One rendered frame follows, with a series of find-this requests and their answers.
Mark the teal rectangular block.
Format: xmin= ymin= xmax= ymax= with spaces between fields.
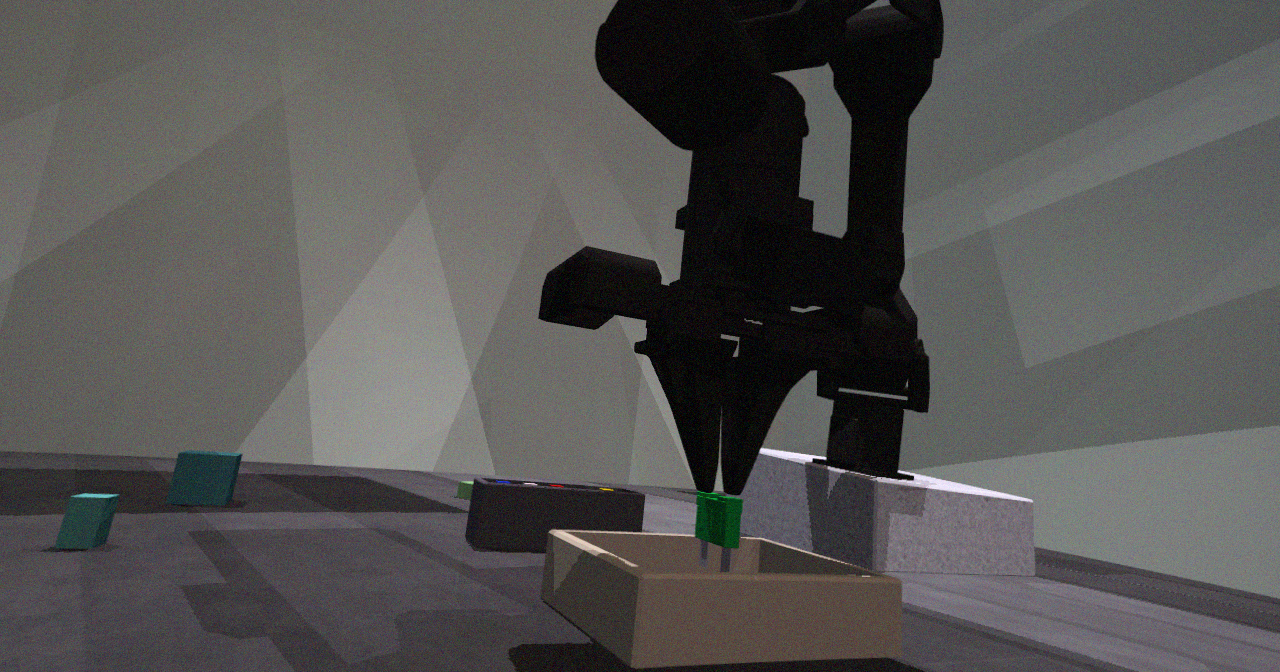
xmin=166 ymin=451 xmax=242 ymax=506
xmin=54 ymin=493 xmax=120 ymax=549

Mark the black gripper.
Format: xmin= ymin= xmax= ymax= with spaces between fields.
xmin=538 ymin=166 xmax=914 ymax=495

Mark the tan open tray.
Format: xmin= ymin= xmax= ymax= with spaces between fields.
xmin=541 ymin=530 xmax=902 ymax=669

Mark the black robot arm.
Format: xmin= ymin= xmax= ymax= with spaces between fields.
xmin=595 ymin=0 xmax=945 ymax=481

